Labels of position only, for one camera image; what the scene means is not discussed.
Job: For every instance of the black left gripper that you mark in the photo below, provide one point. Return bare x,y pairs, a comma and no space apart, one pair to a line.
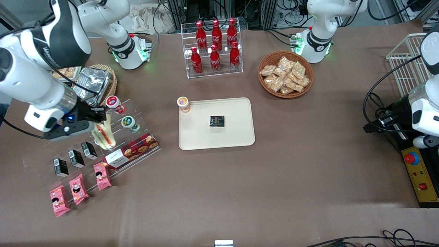
400,107

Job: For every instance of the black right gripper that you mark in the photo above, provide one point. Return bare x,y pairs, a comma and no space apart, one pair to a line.
83,110

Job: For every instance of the triangular sandwich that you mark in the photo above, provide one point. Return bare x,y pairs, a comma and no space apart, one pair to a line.
105,135

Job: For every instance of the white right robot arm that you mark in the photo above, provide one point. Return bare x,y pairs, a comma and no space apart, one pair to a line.
34,85

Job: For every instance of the white rectangular snack tray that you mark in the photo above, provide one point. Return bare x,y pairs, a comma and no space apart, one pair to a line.
78,72

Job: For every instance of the brown snack packet in tray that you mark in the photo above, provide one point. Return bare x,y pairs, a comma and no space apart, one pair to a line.
67,72

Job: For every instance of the beige plastic tray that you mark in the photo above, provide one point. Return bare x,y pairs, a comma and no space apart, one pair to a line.
219,137

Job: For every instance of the red lid cup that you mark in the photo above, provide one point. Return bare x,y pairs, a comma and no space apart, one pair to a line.
114,103

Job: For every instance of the green lid cup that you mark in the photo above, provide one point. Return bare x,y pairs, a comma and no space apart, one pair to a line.
129,122

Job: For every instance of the silver foil container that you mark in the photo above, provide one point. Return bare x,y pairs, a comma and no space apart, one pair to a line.
94,82

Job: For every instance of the small black carton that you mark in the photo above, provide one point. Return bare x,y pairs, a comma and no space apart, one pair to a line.
76,158
89,151
61,167

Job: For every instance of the foil containers in wicker basket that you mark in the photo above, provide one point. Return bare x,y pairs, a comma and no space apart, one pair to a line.
112,82

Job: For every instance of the clear acrylic stepped stand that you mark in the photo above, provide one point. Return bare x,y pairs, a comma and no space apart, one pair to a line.
137,116

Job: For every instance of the red plaid cookie box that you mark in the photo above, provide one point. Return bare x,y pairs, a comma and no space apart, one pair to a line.
133,151

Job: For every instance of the red emergency stop button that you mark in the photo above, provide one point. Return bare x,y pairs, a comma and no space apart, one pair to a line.
411,158

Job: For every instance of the pink snack packet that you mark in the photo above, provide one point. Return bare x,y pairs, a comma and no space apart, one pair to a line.
59,201
102,176
78,189

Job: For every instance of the yellow black control box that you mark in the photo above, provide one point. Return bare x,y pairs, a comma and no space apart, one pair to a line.
423,178

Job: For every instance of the clear packet of brown snacks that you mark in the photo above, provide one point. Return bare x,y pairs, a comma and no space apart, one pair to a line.
298,70
267,70
274,84
286,90
304,81
294,85
286,62

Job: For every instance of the orange lid cup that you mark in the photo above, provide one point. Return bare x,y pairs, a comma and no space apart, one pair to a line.
184,104

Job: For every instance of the crumpled beige paper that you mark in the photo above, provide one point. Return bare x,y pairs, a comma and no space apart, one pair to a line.
151,19

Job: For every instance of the round wicker basket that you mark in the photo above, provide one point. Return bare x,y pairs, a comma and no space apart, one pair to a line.
265,88

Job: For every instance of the red cola bottle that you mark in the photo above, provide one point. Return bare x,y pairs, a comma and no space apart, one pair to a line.
216,34
234,59
201,36
232,32
215,61
196,63

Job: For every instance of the small black packet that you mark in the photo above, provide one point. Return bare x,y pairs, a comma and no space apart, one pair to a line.
217,121

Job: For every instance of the clear acrylic bottle rack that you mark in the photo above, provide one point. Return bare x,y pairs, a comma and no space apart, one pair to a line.
212,74

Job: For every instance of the small white box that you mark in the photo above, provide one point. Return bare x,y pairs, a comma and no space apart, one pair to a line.
223,243

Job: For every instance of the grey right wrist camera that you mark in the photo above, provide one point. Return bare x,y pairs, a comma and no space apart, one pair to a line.
72,129

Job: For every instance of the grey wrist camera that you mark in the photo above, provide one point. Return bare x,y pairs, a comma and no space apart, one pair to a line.
425,141
72,129

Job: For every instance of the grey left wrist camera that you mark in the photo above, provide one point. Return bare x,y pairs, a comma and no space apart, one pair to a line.
425,141

